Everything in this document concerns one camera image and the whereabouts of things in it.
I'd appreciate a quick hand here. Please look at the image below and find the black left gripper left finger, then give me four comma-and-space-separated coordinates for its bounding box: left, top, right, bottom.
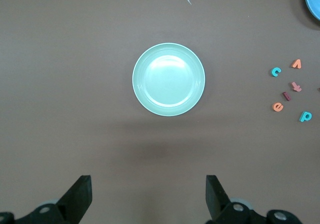
0, 175, 93, 224

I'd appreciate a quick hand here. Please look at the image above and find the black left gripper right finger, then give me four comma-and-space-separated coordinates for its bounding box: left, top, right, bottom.
205, 174, 305, 224

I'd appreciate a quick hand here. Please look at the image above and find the orange letter e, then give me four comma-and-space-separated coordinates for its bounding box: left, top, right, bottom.
271, 101, 285, 113

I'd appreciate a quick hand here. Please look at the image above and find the brown table cover sheet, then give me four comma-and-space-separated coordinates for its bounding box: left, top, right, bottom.
0, 0, 320, 224

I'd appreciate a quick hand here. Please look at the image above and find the teal letter p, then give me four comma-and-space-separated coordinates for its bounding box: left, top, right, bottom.
298, 110, 313, 123

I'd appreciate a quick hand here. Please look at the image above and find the light green plate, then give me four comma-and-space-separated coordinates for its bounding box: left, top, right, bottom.
131, 42, 207, 117

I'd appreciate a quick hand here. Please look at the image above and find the red letter t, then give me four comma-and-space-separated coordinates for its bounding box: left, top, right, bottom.
289, 81, 303, 93

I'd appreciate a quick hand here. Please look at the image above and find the orange letter v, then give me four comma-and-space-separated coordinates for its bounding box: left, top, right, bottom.
290, 58, 303, 70

